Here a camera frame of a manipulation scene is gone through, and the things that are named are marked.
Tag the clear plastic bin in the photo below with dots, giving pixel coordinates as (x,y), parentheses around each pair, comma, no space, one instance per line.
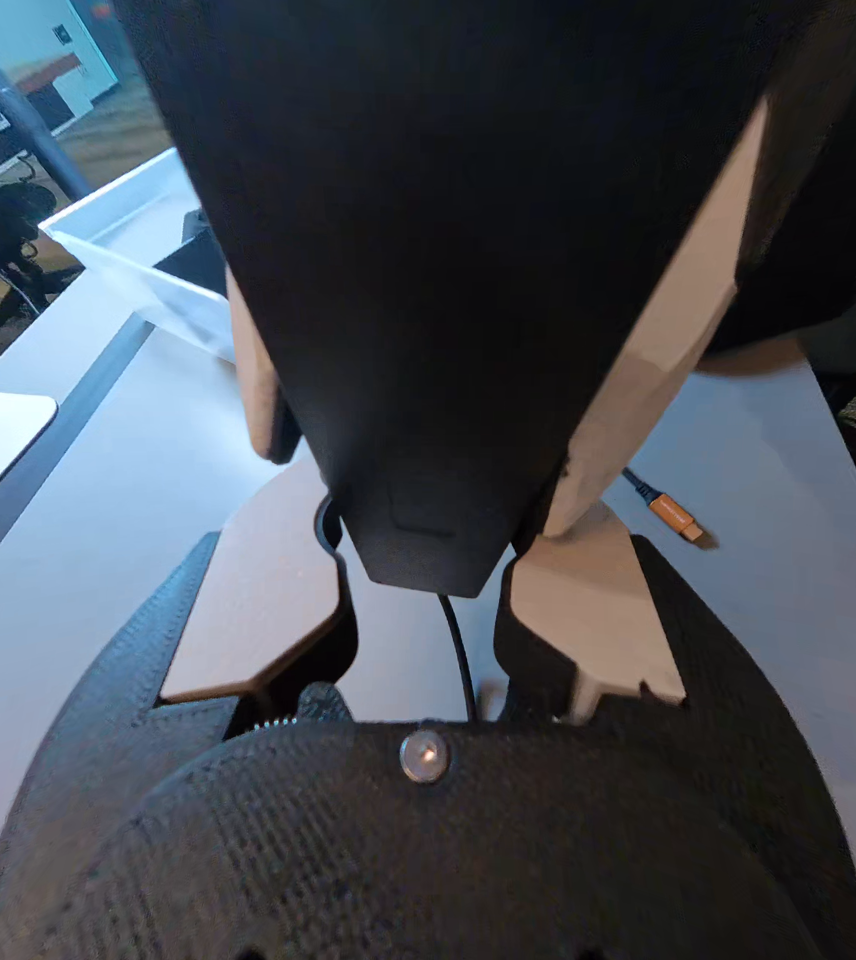
(165,300)

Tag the black office chair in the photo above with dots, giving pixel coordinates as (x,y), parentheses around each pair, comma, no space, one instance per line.
(0,217)

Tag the grey metal pole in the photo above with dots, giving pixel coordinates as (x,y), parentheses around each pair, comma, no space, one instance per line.
(22,112)

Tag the black wrist rest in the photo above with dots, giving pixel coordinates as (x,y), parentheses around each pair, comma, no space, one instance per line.
(810,187)

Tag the black bin divider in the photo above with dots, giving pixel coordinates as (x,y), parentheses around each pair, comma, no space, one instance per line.
(195,266)

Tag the black usb hub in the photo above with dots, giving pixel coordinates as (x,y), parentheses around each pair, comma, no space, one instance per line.
(435,300)

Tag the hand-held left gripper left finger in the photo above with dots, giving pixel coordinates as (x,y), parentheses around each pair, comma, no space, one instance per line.
(263,600)

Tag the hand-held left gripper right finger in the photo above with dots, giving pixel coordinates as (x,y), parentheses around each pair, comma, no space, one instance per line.
(593,600)

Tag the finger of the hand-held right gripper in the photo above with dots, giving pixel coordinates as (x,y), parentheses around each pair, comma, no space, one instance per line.
(660,360)
(259,390)

